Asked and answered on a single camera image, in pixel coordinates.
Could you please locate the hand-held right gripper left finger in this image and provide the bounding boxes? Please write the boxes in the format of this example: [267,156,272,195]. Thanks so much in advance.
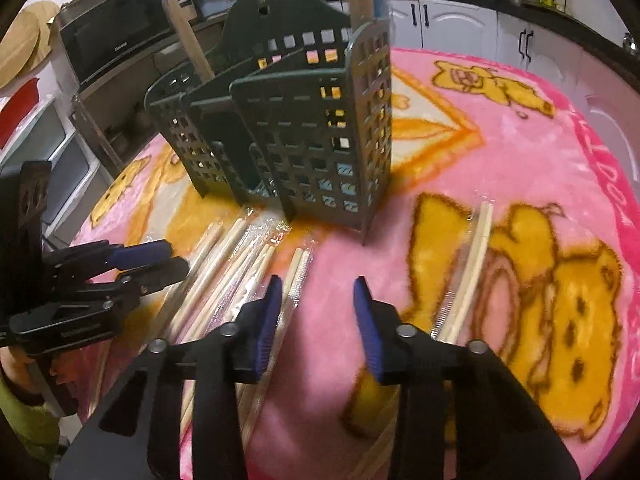
[55,275,286,480]

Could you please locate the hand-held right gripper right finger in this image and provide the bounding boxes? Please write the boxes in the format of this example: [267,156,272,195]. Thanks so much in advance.
[352,276,581,480]

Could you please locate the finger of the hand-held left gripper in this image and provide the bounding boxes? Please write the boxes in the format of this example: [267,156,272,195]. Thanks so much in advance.
[42,239,174,282]
[9,257,189,357]

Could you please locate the dark green plastic utensil holder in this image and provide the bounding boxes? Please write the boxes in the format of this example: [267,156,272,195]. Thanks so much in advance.
[144,0,393,247]

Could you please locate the person's left forearm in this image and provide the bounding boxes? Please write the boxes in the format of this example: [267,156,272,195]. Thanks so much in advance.
[0,347,78,463]

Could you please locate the white plastic drawer unit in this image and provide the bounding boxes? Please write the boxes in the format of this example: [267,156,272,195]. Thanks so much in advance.
[0,92,116,243]

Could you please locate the pink printed bear blanket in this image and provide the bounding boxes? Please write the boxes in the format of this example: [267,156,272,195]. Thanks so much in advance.
[70,47,640,480]

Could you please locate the red plastic lid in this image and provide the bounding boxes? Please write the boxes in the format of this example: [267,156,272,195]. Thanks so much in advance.
[0,77,41,147]

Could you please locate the wooden shelf unit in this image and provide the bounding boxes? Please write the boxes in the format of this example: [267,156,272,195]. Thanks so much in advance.
[50,7,233,181]

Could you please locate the round wooden board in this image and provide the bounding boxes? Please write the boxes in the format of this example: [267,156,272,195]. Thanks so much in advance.
[0,0,60,89]

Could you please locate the black microwave oven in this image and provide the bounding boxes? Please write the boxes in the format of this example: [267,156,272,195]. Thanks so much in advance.
[59,0,174,86]

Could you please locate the white kitchen cabinets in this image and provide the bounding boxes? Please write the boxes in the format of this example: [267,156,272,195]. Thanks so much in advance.
[372,0,640,126]

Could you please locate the black kitchen countertop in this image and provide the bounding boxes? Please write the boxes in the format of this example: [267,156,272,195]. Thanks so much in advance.
[370,0,640,63]

